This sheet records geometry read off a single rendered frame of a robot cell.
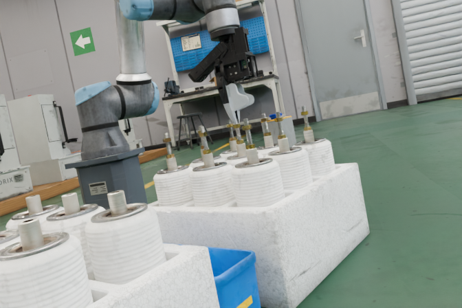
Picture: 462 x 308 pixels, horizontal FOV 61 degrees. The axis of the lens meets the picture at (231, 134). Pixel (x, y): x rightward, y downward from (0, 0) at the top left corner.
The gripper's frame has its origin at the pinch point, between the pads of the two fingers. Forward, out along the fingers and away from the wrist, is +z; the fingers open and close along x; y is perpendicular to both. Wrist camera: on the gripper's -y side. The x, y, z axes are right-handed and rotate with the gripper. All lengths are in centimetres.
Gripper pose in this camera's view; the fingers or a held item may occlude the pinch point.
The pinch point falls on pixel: (233, 118)
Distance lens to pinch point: 93.4
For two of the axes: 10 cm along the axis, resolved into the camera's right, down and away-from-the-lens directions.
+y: 9.1, -1.6, -3.8
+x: 3.7, -1.2, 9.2
